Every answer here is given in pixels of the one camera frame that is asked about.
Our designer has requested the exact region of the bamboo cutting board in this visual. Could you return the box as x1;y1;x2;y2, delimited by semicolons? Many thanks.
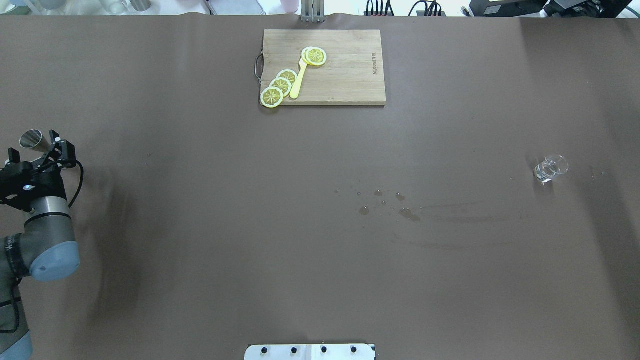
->
260;29;387;106

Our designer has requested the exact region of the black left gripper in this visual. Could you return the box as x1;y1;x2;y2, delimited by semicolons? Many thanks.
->
5;130;78;200

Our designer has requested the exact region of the lemon slice top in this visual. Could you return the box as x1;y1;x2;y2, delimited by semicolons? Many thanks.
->
259;86;285;109

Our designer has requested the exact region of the clear glass shaker cup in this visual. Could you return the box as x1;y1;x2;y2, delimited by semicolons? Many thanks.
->
534;154;569;183

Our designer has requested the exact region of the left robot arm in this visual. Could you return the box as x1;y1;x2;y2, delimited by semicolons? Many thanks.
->
0;129;82;360

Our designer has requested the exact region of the lemon slice on knife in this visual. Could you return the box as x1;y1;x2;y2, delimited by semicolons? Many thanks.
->
301;47;328;67

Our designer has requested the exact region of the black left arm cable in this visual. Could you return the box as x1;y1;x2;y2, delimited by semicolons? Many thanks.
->
62;160;86;210

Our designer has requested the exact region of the aluminium frame post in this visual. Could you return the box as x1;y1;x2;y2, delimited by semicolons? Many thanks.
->
300;0;326;23

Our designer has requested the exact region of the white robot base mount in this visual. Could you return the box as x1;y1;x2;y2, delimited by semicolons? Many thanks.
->
244;343;377;360

